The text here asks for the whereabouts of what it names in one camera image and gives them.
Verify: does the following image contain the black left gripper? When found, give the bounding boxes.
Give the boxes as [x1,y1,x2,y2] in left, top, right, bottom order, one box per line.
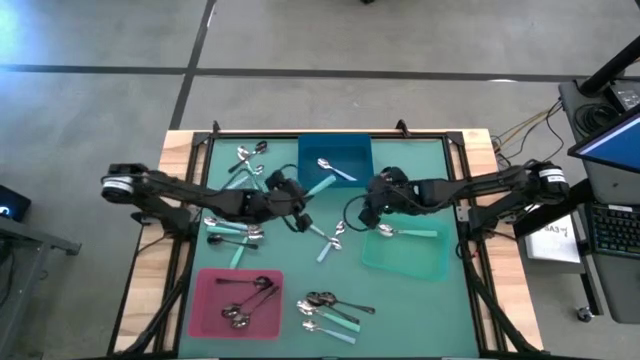
[244,170,314,233]

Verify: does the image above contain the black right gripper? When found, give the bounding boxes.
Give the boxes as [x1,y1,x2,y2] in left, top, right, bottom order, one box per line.
[358,168,426,230]

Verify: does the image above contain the light blue handled spoon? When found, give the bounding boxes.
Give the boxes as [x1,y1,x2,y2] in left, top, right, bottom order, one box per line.
[307,223,344,250]
[301,318,358,346]
[316,157,359,183]
[203,216,250,231]
[224,164,266,191]
[315,220,347,264]

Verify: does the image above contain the blue plastic bin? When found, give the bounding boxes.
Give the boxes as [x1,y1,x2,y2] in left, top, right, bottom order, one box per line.
[297,132,375,190]

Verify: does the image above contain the translucent teal plastic bin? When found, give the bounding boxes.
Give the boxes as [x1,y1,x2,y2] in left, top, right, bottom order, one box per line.
[360,212,452,283]

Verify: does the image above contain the spoon cluster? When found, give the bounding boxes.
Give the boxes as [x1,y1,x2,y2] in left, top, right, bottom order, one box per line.
[221,285,275,320]

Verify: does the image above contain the green table mat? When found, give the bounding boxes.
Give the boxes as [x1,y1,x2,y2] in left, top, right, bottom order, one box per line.
[178,137,481,359]

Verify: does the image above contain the pink plastic bin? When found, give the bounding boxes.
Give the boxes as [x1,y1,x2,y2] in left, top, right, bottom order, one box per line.
[187,267,285,341]

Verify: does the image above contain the white paper sheet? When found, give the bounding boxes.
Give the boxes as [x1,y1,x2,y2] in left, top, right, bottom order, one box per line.
[523,214,584,265]

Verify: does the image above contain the grey equipment cart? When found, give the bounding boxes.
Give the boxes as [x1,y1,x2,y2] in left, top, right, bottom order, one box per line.
[557,79,640,326]

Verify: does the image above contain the black computer keyboard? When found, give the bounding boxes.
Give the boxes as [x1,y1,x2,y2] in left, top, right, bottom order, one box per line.
[588,202,640,260]

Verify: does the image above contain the computer monitor blue screen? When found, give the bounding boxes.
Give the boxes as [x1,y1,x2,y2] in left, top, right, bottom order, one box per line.
[567,107,640,175]

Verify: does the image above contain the black round pole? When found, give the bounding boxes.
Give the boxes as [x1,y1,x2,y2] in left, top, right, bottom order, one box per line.
[578,35,640,97]

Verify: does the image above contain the black power adapter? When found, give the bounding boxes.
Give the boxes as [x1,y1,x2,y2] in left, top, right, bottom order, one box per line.
[610,82,640,112]

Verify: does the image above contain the grey metal stand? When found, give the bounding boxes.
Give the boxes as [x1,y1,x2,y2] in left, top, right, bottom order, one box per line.
[0,214,84,359]

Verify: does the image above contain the black device with blue light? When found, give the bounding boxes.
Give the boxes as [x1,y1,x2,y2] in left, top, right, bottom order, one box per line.
[0,183,32,224]

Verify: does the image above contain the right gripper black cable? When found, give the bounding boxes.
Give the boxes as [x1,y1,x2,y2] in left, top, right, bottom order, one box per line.
[343,193,381,234]

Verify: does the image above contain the black metal table frame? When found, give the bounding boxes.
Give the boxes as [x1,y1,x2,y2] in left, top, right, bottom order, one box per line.
[107,130,556,360]

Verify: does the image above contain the yellow floor cable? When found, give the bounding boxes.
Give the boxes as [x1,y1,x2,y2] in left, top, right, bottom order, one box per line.
[492,99,564,151]

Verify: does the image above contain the black floor cable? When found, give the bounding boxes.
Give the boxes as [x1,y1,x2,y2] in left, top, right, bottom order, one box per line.
[492,102,569,201]

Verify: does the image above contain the coiled black cable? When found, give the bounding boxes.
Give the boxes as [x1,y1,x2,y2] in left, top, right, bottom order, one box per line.
[572,102,614,139]

